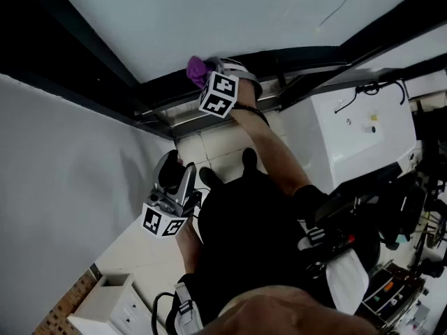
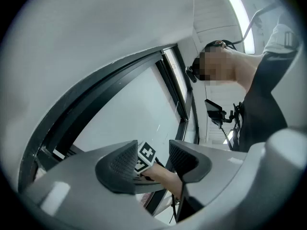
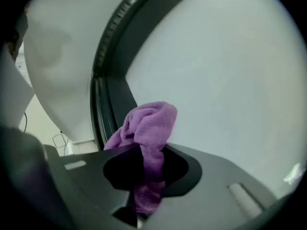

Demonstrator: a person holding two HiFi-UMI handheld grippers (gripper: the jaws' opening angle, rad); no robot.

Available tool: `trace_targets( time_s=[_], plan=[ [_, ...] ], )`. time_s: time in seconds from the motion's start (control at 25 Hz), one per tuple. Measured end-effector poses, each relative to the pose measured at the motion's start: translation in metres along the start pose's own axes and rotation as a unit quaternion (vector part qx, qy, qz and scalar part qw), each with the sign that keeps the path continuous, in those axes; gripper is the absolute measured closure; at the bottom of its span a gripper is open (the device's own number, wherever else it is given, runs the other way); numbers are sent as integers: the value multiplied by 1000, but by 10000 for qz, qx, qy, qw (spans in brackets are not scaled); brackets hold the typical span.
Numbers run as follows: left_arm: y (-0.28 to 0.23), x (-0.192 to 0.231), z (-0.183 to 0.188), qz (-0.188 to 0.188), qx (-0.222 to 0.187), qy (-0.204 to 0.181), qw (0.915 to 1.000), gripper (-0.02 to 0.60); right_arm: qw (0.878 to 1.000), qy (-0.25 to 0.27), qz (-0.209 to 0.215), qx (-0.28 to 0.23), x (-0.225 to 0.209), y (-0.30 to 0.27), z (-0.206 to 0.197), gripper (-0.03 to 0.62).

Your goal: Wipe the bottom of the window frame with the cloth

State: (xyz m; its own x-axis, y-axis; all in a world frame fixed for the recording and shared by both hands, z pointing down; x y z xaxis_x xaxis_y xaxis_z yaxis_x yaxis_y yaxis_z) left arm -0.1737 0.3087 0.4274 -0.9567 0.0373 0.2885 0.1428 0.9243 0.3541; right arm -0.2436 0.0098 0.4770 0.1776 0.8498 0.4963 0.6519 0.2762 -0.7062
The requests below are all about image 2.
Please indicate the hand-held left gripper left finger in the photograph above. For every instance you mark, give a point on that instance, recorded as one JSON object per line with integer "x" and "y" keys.
{"x": 79, "y": 176}

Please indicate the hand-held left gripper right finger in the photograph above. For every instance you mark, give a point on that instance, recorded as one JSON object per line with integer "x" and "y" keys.
{"x": 216, "y": 166}

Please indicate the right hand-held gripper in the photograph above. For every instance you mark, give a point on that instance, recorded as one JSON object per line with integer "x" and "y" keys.
{"x": 145, "y": 156}

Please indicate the black window frame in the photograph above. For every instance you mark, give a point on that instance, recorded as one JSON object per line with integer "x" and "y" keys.
{"x": 72, "y": 99}

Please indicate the person's right forearm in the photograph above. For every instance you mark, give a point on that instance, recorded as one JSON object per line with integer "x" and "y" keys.
{"x": 165, "y": 178}

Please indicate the black chest-mounted phone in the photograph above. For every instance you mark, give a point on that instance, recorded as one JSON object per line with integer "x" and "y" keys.
{"x": 212, "y": 110}

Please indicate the person's dark shirt torso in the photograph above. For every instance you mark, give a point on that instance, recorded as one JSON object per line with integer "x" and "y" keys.
{"x": 259, "y": 104}

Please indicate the person's head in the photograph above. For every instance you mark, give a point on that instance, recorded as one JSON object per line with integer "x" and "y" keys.
{"x": 223, "y": 66}

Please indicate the long ceiling light strip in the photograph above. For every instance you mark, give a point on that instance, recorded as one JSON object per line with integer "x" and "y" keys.
{"x": 239, "y": 11}

